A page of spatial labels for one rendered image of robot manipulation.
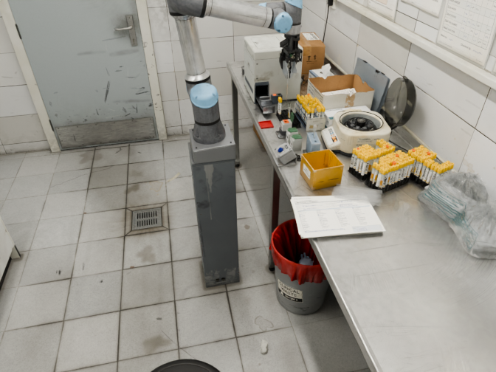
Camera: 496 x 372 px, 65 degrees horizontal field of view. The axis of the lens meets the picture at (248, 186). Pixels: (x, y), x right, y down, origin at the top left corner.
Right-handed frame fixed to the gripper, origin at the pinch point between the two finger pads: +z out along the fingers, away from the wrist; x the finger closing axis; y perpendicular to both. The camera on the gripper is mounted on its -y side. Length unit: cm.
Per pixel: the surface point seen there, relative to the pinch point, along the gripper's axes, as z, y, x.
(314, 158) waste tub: 20.0, 43.4, -3.1
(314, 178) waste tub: 20, 56, -9
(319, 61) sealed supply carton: 19, -60, 46
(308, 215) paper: 25, 72, -17
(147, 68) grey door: 46, -158, -61
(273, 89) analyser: 19.1, -27.7, 2.8
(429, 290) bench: 27, 112, 5
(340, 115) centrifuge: 15.3, 18.9, 20.7
